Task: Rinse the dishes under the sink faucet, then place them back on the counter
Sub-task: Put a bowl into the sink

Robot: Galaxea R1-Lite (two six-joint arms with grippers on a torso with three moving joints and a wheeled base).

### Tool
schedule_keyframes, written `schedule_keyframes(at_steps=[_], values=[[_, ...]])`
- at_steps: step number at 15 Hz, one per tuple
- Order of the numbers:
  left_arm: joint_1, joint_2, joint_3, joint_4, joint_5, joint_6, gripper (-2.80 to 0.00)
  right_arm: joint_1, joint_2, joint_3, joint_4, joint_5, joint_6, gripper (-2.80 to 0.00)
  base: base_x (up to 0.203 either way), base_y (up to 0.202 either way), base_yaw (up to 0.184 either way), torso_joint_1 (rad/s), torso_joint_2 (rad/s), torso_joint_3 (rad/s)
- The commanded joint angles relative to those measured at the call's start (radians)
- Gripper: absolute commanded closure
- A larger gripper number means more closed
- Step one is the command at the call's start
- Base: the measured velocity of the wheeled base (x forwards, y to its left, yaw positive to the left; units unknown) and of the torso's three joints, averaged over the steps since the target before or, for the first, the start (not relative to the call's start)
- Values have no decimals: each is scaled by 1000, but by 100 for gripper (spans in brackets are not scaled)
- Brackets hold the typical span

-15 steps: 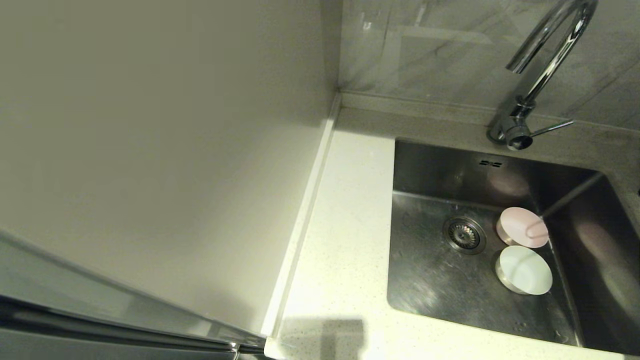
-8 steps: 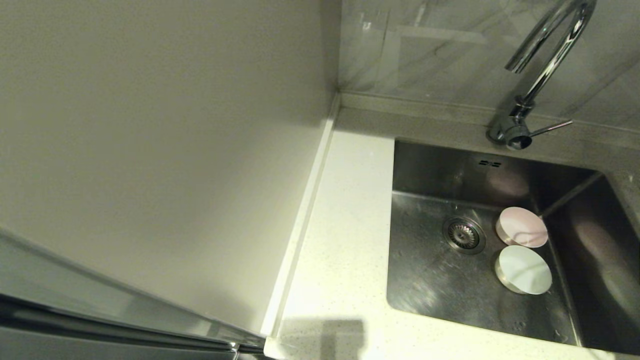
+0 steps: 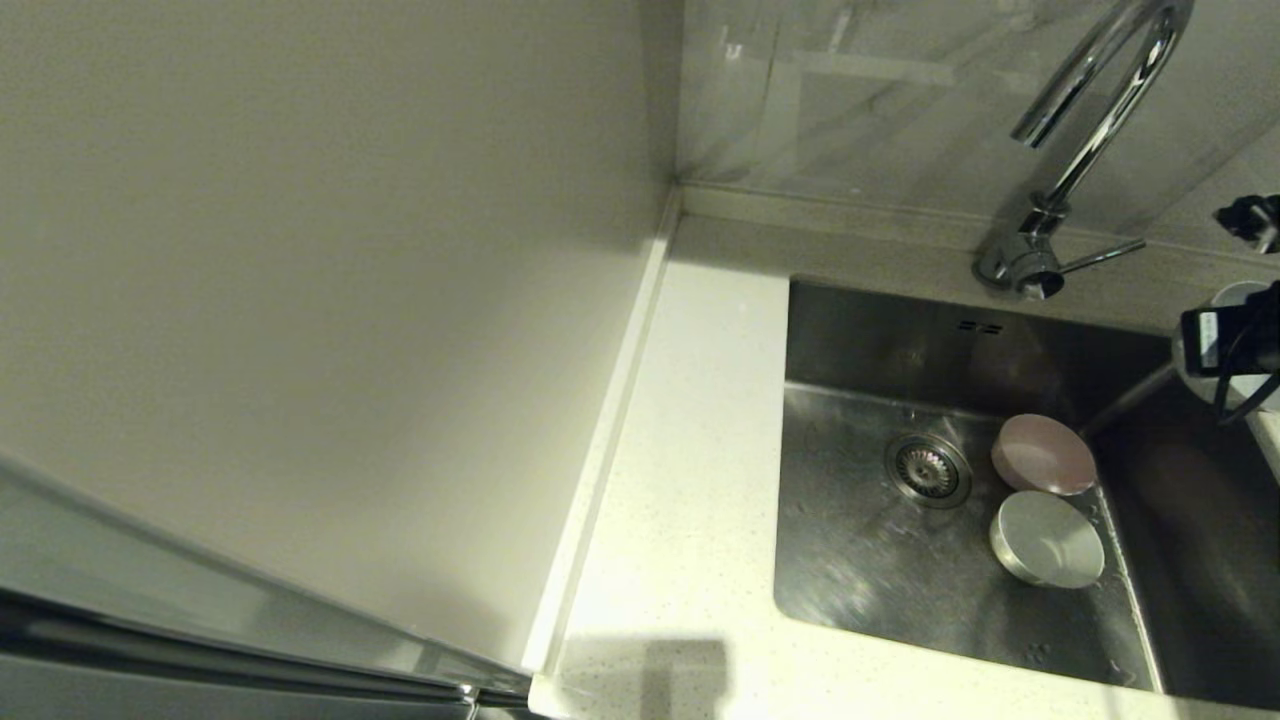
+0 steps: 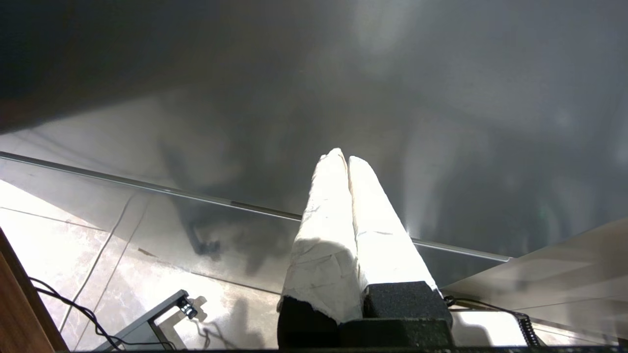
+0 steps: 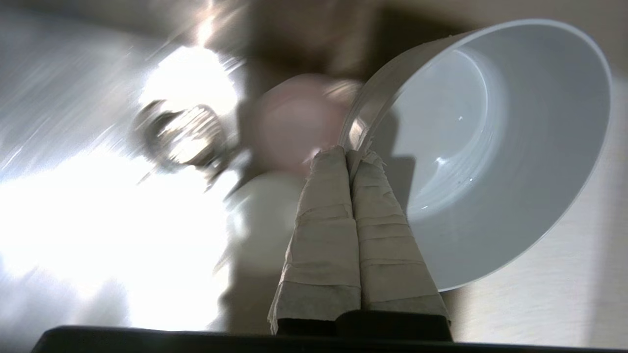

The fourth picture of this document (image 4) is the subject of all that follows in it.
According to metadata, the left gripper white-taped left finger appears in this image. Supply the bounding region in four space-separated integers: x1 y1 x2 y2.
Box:
277 148 364 349

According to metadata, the grey metal stand with caster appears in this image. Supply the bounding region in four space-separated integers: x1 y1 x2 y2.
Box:
96 289 199 351

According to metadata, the black coiled cable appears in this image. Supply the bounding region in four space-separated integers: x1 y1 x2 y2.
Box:
444 296 540 347

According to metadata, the stainless steel refrigerator door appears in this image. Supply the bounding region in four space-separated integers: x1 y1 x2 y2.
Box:
0 0 628 295

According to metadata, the brown wooden panel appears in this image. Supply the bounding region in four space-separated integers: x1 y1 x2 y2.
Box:
0 230 69 353

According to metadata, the thin black cable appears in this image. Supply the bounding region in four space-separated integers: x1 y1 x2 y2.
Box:
29 277 172 350

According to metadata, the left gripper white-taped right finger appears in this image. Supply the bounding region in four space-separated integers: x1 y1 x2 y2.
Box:
347 156 453 335

